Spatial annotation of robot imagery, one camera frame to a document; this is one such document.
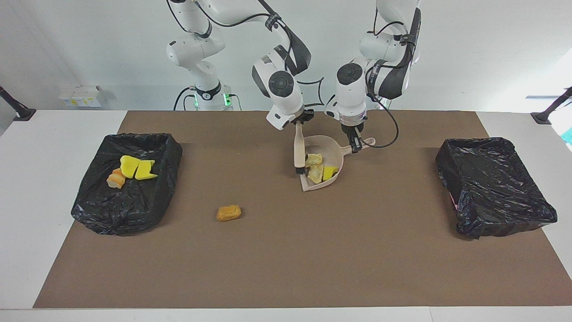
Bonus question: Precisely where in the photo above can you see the beige plastic dustpan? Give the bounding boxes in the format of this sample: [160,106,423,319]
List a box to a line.
[299,135,376,192]

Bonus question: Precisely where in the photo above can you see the beige hand brush black bristles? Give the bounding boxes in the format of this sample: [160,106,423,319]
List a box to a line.
[293,122,307,176]

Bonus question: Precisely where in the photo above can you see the notched yellow sponge piece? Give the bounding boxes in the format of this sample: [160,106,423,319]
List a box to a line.
[135,160,159,181]

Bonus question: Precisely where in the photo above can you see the orange striped croissant piece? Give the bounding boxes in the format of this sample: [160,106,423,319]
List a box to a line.
[106,168,126,189]

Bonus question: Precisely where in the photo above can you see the black bag lined trash bin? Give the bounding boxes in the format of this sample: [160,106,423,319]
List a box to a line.
[71,132,183,236]
[435,137,558,240]

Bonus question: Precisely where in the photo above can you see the brown table mat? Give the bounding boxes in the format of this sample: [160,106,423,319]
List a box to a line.
[33,110,572,309]

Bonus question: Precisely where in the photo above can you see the brown bread roll piece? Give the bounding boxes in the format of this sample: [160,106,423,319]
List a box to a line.
[216,204,242,222]

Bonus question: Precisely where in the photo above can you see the right arm gripper cable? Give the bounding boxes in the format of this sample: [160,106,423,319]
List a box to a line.
[168,0,325,109]

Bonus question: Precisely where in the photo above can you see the arm gripper cable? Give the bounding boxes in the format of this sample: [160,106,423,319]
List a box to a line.
[168,0,325,109]
[363,9,421,148]

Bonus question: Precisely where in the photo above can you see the left arm gripper cable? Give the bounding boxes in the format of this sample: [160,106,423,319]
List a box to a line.
[363,9,421,148]

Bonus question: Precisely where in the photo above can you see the black right base cable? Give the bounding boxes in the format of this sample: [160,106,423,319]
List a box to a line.
[173,87,198,111]

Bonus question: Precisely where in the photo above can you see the black camera stand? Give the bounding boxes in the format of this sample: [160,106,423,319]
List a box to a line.
[0,86,36,122]
[531,87,572,125]

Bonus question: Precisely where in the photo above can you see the white wall outlet box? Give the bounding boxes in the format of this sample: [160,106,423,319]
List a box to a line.
[59,85,104,108]

